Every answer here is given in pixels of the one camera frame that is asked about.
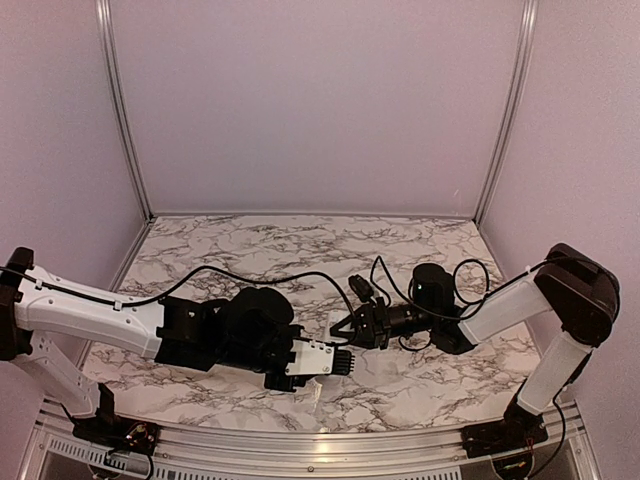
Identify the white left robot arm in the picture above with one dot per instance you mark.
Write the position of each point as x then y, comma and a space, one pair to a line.
35, 304

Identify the right rear aluminium frame post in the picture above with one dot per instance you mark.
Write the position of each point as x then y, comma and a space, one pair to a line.
515, 92

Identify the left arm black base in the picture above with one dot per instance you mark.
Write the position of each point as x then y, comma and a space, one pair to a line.
123, 434

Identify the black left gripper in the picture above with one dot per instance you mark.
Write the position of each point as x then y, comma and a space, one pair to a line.
287, 386

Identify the front aluminium frame rail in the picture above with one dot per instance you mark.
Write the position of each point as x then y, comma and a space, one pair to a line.
189, 452

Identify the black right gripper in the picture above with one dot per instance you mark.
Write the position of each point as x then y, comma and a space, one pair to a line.
366, 317

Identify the aluminium frame post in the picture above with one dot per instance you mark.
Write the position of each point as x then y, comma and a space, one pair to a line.
515, 92
108, 42

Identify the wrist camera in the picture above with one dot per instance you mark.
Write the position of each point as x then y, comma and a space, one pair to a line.
310, 358
363, 289

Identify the white remote control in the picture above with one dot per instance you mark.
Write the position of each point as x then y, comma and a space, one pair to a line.
333, 318

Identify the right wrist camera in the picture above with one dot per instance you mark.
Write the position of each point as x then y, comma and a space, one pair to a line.
363, 289

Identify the left rear aluminium frame post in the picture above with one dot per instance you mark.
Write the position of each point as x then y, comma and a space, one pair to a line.
108, 42

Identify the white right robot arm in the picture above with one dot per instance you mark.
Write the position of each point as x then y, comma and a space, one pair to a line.
580, 297

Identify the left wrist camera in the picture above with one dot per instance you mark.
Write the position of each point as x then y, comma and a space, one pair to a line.
310, 358

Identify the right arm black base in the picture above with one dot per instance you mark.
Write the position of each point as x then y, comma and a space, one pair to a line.
502, 436

